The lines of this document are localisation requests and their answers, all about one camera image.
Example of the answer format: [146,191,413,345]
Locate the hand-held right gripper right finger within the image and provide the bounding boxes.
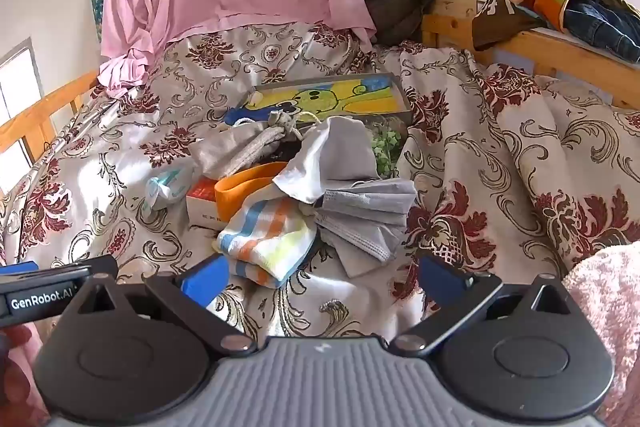
[389,253,583,355]

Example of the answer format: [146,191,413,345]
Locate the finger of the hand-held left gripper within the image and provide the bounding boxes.
[0,261,40,281]

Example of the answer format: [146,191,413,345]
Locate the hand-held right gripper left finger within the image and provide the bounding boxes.
[62,253,258,354]

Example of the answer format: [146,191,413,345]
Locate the striped towel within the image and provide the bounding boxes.
[215,194,319,291]

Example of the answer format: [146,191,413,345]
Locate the grey face mask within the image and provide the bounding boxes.
[320,179,419,229]
[315,212,407,279]

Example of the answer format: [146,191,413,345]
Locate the grey drawstring pouch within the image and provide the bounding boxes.
[189,109,302,180]

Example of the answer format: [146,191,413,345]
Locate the white plush toy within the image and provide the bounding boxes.
[272,116,379,204]

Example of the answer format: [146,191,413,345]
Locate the person's left hand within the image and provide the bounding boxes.
[0,324,48,414]

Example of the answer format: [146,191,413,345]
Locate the red and white carton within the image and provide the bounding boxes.
[186,178,236,231]

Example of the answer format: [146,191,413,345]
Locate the orange elastic band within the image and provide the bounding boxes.
[215,162,289,224]

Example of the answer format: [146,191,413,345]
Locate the blue and white tissue pack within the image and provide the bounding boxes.
[144,159,196,214]

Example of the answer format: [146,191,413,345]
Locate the bag of green vegetables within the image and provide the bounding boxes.
[369,122,409,180]

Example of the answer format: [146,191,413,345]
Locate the floral bed cover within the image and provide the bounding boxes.
[0,22,640,345]

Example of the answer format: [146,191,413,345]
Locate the pink fluffy blanket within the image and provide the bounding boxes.
[562,243,640,427]

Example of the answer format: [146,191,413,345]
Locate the window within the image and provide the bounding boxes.
[0,37,45,198]

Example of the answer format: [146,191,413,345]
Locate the brown shirt with white print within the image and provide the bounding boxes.
[472,0,547,51]

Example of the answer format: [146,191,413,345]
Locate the blue jeans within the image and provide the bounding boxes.
[564,0,640,64]

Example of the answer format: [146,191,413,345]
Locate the orange wooden bed rail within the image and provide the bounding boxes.
[0,71,101,154]

